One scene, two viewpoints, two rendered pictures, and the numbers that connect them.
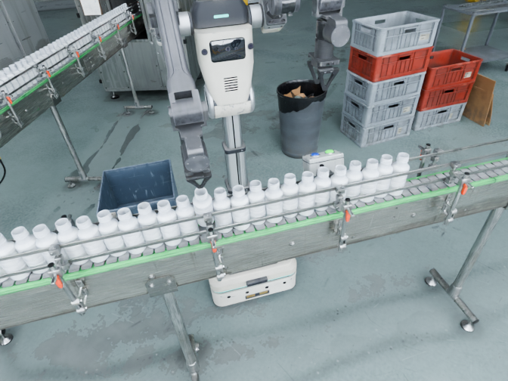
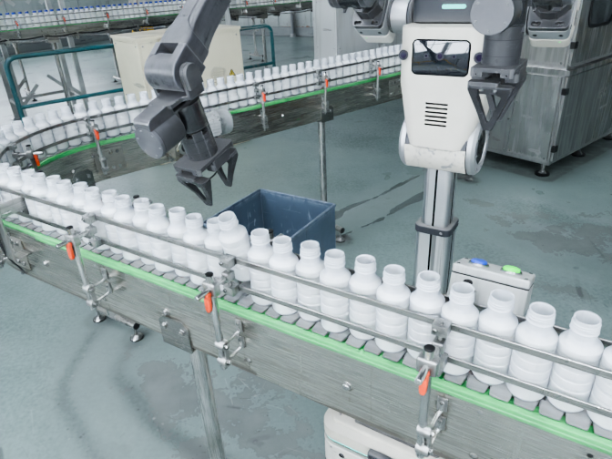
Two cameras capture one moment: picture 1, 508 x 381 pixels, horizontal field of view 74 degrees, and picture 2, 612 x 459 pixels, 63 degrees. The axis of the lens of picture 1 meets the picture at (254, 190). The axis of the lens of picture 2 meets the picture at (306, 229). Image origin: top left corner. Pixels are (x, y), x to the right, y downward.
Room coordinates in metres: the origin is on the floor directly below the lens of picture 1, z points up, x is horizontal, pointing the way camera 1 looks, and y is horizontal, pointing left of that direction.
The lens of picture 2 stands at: (0.29, -0.60, 1.63)
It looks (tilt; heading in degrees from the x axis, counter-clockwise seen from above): 27 degrees down; 46
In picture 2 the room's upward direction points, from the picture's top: 3 degrees counter-clockwise
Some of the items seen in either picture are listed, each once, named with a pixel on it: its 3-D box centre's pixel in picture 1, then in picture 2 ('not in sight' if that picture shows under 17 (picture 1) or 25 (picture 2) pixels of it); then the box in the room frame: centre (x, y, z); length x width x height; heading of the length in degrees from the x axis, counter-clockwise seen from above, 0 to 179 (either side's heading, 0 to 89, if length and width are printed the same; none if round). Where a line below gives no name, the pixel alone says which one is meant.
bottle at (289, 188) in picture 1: (289, 195); (364, 297); (0.90, -0.12, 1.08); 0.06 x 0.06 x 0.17
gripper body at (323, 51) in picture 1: (323, 50); (501, 50); (1.08, -0.24, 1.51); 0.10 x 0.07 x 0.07; 12
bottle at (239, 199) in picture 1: (240, 207); (284, 275); (0.85, 0.05, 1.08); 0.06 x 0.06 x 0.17
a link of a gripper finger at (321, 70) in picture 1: (324, 75); (493, 99); (1.06, -0.25, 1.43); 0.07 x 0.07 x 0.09; 12
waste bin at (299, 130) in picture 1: (300, 120); not in sight; (2.92, -0.48, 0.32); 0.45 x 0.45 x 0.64
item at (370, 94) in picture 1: (383, 82); not in sight; (3.15, -1.31, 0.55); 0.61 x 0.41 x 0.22; 110
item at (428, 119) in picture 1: (427, 109); not in sight; (3.41, -1.97, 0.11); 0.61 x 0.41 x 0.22; 106
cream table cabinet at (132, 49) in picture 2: not in sight; (185, 91); (3.09, 3.99, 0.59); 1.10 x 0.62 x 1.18; 175
